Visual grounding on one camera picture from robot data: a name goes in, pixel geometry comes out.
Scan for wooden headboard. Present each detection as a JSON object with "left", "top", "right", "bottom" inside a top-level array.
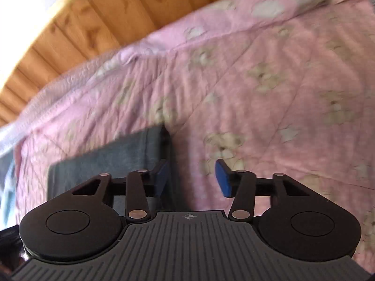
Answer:
[{"left": 0, "top": 0, "right": 364, "bottom": 126}]

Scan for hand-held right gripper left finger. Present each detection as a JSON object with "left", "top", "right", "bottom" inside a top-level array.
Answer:
[{"left": 71, "top": 159, "right": 171, "bottom": 222}]

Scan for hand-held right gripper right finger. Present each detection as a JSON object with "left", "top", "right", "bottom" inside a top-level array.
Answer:
[{"left": 215, "top": 158, "right": 311, "bottom": 221}]

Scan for clear bubble wrap sheet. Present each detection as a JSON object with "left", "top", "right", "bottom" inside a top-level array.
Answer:
[{"left": 0, "top": 50, "right": 135, "bottom": 153}]

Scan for grey pants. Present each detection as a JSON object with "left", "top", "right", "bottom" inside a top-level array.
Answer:
[{"left": 47, "top": 124, "right": 172, "bottom": 211}]

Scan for pink bear print blanket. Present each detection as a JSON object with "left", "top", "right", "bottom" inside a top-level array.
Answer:
[{"left": 0, "top": 0, "right": 375, "bottom": 273}]

